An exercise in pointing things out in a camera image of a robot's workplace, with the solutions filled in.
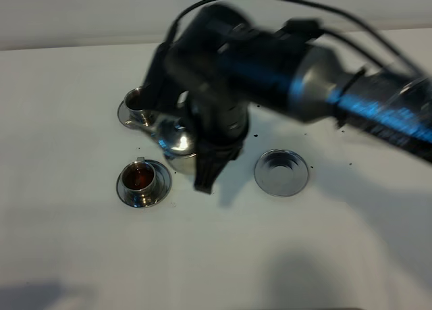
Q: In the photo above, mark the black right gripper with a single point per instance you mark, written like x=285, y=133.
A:
x=218, y=120

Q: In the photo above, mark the stainless steel teapot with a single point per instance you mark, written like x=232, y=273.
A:
x=175, y=136

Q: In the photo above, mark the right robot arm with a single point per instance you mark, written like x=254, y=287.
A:
x=221, y=63

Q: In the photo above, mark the steel teapot saucer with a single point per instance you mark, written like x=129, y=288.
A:
x=281, y=173

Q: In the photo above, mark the near stainless steel teacup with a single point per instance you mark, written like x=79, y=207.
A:
x=140, y=175

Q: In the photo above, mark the stainless steel teacup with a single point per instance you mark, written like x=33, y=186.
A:
x=132, y=101
x=140, y=175

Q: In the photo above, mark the far stainless steel teacup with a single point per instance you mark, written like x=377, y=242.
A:
x=132, y=101

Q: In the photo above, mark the near steel saucer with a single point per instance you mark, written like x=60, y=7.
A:
x=150, y=197

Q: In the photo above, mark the far steel saucer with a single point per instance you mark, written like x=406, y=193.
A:
x=136, y=119

